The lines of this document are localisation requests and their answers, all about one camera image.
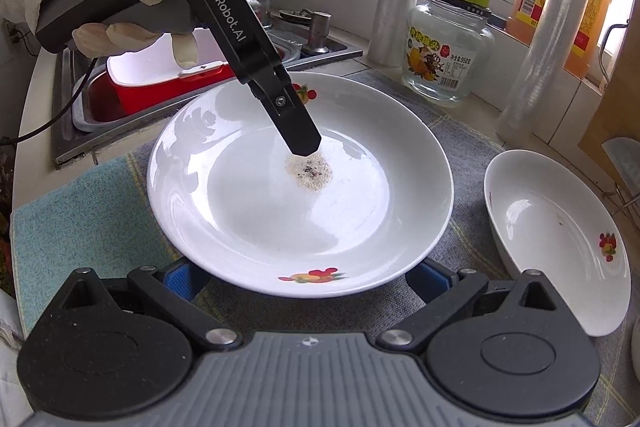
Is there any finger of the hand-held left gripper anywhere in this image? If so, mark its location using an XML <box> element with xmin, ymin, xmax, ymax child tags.
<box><xmin>249</xmin><ymin>74</ymin><xmax>322</xmax><ymax>156</ymax></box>

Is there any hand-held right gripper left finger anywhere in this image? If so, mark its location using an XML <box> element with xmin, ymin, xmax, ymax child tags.
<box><xmin>60</xmin><ymin>258</ymin><xmax>246</xmax><ymax>353</ymax></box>

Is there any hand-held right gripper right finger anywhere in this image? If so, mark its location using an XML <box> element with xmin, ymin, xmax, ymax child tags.
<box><xmin>375</xmin><ymin>258</ymin><xmax>560</xmax><ymax>355</ymax></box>

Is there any round white fruit-print plate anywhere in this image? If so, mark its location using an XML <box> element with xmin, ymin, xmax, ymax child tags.
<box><xmin>146</xmin><ymin>72</ymin><xmax>455</xmax><ymax>299</ymax></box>

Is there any oval white fruit-print plate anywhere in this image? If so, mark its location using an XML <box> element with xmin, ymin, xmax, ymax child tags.
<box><xmin>483</xmin><ymin>149</ymin><xmax>632</xmax><ymax>338</ymax></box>

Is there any metal sink strainer lid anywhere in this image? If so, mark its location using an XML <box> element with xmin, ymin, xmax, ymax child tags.
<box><xmin>279</xmin><ymin>8</ymin><xmax>313</xmax><ymax>25</ymax></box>

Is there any metal soap dispenser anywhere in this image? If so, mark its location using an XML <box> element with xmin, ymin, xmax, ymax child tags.
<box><xmin>300</xmin><ymin>11</ymin><xmax>332</xmax><ymax>55</ymax></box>

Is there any teal towel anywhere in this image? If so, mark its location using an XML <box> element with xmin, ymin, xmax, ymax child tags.
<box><xmin>10</xmin><ymin>154</ymin><xmax>186</xmax><ymax>323</ymax></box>

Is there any grey checked towel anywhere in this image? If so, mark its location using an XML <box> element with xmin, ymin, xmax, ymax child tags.
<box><xmin>125</xmin><ymin>69</ymin><xmax>640</xmax><ymax>427</ymax></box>

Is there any red basin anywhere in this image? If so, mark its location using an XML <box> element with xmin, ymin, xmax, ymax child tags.
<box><xmin>75</xmin><ymin>52</ymin><xmax>286</xmax><ymax>122</ymax></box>

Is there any glass jar green lid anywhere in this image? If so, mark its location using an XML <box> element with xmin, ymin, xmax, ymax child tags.
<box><xmin>401</xmin><ymin>0</ymin><xmax>496</xmax><ymax>108</ymax></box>

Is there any white jacket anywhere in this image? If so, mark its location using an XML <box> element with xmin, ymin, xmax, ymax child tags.
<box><xmin>0</xmin><ymin>289</ymin><xmax>38</xmax><ymax>427</ymax></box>

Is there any stainless steel sink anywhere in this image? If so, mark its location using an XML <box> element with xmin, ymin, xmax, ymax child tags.
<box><xmin>52</xmin><ymin>9</ymin><xmax>364</xmax><ymax>168</ymax></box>

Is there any steel cleaver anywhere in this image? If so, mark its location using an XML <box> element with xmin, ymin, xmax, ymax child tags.
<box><xmin>602</xmin><ymin>137</ymin><xmax>640</xmax><ymax>198</ymax></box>

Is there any wooden cutting board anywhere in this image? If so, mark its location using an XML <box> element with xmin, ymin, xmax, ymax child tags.
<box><xmin>577</xmin><ymin>19</ymin><xmax>640</xmax><ymax>188</ymax></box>

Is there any black cable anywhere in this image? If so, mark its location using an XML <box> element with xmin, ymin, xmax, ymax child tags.
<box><xmin>0</xmin><ymin>54</ymin><xmax>101</xmax><ymax>145</ymax></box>

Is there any wire knife rack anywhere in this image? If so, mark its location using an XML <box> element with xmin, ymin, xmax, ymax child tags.
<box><xmin>615</xmin><ymin>184</ymin><xmax>640</xmax><ymax>233</ymax></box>

